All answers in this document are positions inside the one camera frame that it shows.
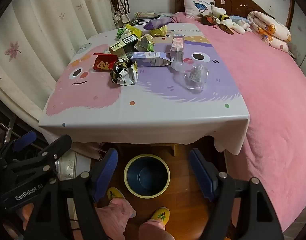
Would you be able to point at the green foil wrapper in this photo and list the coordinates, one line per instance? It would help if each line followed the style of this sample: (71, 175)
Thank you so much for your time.
(144, 43)

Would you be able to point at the white patterned round container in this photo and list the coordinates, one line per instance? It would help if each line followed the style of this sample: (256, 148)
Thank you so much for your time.
(70, 165)

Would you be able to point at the person's left leg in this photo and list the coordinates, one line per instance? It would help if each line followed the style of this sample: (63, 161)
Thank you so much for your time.
(113, 215)

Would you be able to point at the plush toy animals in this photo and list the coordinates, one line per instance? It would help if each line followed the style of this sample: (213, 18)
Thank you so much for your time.
(208, 20)

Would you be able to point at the crumpled black and white wrapper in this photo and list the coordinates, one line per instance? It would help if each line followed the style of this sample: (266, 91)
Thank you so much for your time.
(124, 72)

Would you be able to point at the pink tall carton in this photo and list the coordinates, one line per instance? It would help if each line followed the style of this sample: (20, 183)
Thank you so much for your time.
(177, 45)

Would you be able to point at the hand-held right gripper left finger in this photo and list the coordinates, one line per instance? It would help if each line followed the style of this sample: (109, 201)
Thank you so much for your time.
(105, 175)

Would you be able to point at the yellow slipper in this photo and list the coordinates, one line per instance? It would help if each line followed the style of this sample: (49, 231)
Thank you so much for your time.
(114, 193)
(161, 215)

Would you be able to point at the striped bee plush toy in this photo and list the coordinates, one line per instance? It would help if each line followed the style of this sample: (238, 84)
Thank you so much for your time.
(224, 18)

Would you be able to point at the clear plastic bottle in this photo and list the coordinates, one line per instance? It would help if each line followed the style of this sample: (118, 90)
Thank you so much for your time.
(195, 73)

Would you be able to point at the folded bear print quilt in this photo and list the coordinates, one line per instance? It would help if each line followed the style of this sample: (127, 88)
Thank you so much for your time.
(268, 32)

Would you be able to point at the person's left forearm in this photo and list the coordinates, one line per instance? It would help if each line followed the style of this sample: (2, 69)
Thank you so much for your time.
(27, 212)

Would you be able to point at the white tissue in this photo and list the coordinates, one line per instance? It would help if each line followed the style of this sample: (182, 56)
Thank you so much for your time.
(127, 33)

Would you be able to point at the cream leaf print curtain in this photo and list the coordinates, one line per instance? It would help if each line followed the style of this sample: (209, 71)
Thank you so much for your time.
(42, 30)

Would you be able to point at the green paper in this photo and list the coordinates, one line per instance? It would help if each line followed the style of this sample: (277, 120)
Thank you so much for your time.
(120, 32)

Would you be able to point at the white dog plush toy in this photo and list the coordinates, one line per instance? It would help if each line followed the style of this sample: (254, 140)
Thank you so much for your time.
(216, 11)

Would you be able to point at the yellow plastic wrapper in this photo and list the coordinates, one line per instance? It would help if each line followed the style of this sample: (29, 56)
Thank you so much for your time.
(134, 30)

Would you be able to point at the blue bin with cream rim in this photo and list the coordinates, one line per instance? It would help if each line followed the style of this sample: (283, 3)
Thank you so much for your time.
(148, 177)

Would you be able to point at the metal rack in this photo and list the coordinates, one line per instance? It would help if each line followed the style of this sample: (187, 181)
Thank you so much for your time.
(7, 130)

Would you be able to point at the cream and green box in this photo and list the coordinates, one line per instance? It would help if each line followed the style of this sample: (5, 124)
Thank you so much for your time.
(120, 47)

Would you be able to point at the lavender carton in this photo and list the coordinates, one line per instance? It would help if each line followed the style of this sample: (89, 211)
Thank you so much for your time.
(148, 58)

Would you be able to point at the white and blue plush toy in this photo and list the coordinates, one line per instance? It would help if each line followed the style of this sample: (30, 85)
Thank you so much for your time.
(239, 25)

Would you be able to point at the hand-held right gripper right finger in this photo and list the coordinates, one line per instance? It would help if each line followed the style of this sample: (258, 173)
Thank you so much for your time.
(203, 177)

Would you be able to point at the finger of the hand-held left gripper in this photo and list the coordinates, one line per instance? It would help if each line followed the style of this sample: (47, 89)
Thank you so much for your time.
(25, 140)
(57, 146)

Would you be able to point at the printed cartoon tablecloth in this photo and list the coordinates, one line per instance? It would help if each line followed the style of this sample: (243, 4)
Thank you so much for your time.
(118, 115)

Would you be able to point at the red snack box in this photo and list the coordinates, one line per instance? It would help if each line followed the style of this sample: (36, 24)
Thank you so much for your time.
(103, 63)

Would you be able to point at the stack of books and papers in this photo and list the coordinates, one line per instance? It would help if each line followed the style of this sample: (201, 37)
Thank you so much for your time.
(145, 17)

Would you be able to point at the dark wooden headboard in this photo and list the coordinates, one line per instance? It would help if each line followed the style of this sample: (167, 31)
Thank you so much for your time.
(243, 2)

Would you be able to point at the person's leg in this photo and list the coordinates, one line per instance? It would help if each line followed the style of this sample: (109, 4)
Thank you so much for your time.
(153, 232)
(113, 215)

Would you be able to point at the yellow-green paper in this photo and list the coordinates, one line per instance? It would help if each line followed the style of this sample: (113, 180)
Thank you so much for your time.
(159, 31)

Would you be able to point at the white printed pillow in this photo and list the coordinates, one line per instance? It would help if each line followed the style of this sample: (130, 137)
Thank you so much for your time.
(193, 5)

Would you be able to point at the hanging beige bags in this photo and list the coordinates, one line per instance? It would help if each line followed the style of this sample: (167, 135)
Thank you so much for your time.
(119, 17)

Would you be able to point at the purple plastic bag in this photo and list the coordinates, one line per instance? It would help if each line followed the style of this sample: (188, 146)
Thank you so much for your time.
(155, 23)

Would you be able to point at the person's right leg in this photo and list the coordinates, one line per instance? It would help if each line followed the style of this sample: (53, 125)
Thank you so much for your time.
(153, 232)

